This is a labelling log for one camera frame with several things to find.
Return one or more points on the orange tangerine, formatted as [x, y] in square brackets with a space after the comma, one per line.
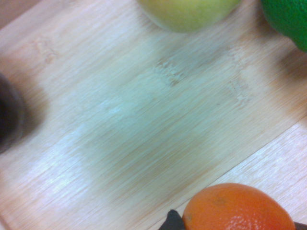
[237, 208]

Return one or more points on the yellow-green apple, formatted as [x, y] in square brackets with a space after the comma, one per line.
[187, 14]

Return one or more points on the green lime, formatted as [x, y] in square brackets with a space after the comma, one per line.
[287, 19]

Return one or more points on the light wooden tray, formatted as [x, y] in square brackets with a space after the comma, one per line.
[144, 119]

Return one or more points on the dark avocado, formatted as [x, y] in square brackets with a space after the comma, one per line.
[9, 115]

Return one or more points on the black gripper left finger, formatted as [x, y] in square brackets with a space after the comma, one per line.
[173, 221]

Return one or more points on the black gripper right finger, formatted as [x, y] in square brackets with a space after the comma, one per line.
[301, 226]

